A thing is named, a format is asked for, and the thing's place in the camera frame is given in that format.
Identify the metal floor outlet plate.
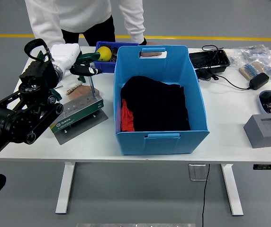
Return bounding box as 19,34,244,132
189,164,209,182

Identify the large green T-handle hex wrench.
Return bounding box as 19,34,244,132
76,52,102,98

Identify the taped resistor strip bundle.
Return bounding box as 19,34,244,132
239,61,265,81

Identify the black flat device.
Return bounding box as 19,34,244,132
195,68,219,81

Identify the black cloth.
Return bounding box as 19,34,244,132
120,75,191,132

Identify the black floor cable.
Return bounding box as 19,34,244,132
201,164,211,227

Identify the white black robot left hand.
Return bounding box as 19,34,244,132
49,43,103,78

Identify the person's right hand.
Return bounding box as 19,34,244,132
68,85,100,99

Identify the green silver wrench stand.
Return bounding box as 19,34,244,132
49,91,109,146

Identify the grey block with square recess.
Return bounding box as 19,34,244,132
243,114,271,149

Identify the person's left hand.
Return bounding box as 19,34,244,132
140,41,164,58

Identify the white table leg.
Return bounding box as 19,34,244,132
55,162,76,215
220,164,244,216

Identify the black power adapter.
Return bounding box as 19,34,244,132
248,72,270,90

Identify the yellow lemon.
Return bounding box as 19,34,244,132
96,46,113,62

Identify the black adapter cable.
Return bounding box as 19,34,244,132
201,44,252,91

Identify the dark brown cylindrical part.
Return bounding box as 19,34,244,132
111,46,119,62

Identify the black plastic tray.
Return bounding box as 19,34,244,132
189,49,231,70

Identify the small dark blue bin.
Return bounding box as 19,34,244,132
94,41,140,74

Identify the clear plastic parts bag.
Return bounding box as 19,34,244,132
229,44,271,81

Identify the large blue plastic box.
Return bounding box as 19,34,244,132
113,45,210,156

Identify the red cloth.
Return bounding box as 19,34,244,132
120,98,136,133

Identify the person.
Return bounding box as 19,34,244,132
24,0,148,48

